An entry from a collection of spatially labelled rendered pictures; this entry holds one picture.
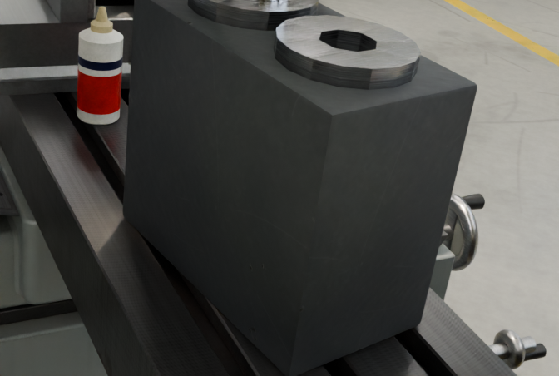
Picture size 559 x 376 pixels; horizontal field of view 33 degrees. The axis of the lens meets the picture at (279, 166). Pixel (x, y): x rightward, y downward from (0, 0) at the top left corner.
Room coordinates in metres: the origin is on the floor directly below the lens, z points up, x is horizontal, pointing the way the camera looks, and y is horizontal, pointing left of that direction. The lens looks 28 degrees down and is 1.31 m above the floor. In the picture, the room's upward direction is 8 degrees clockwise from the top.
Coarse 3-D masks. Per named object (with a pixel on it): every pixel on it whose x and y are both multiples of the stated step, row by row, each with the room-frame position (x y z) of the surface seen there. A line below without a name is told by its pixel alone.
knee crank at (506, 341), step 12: (504, 336) 1.09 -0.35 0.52; (516, 336) 1.09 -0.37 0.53; (528, 336) 1.12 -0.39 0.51; (492, 348) 1.07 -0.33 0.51; (504, 348) 1.08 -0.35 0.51; (516, 348) 1.07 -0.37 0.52; (528, 348) 1.10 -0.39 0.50; (540, 348) 1.12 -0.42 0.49; (504, 360) 1.08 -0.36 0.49; (516, 360) 1.07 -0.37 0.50
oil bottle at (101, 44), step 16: (96, 16) 0.80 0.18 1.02; (80, 32) 0.80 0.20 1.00; (96, 32) 0.79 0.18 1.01; (112, 32) 0.80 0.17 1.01; (80, 48) 0.79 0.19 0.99; (96, 48) 0.78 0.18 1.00; (112, 48) 0.79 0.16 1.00; (80, 64) 0.79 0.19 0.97; (96, 64) 0.78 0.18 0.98; (112, 64) 0.79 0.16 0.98; (80, 80) 0.79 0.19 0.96; (96, 80) 0.78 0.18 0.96; (112, 80) 0.79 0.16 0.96; (80, 96) 0.79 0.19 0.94; (96, 96) 0.78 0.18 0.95; (112, 96) 0.79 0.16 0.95; (80, 112) 0.79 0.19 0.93; (96, 112) 0.78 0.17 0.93; (112, 112) 0.79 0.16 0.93
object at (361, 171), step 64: (192, 0) 0.60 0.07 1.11; (256, 0) 0.60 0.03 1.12; (192, 64) 0.57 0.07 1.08; (256, 64) 0.52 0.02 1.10; (320, 64) 0.50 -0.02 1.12; (384, 64) 0.51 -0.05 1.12; (128, 128) 0.62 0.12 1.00; (192, 128) 0.56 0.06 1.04; (256, 128) 0.51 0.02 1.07; (320, 128) 0.47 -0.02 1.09; (384, 128) 0.49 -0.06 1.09; (448, 128) 0.53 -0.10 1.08; (128, 192) 0.62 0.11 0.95; (192, 192) 0.56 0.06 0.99; (256, 192) 0.50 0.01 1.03; (320, 192) 0.46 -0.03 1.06; (384, 192) 0.50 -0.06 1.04; (448, 192) 0.54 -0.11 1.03; (192, 256) 0.55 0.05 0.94; (256, 256) 0.50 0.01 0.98; (320, 256) 0.47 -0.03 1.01; (384, 256) 0.50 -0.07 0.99; (256, 320) 0.49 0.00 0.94; (320, 320) 0.47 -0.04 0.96; (384, 320) 0.51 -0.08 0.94
